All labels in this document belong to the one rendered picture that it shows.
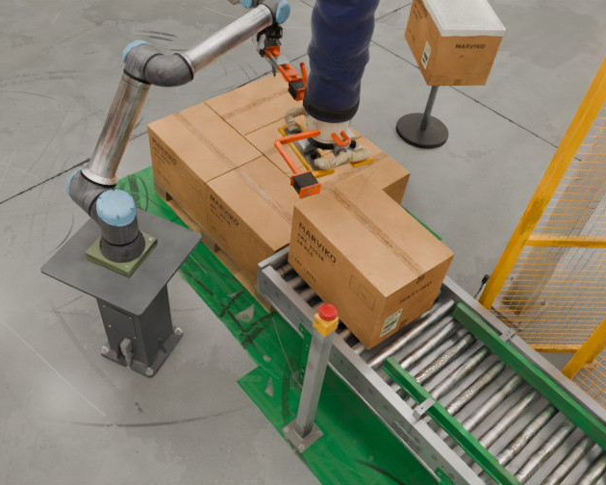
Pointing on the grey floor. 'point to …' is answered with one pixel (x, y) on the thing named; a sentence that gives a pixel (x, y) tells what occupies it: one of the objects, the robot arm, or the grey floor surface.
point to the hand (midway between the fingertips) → (267, 48)
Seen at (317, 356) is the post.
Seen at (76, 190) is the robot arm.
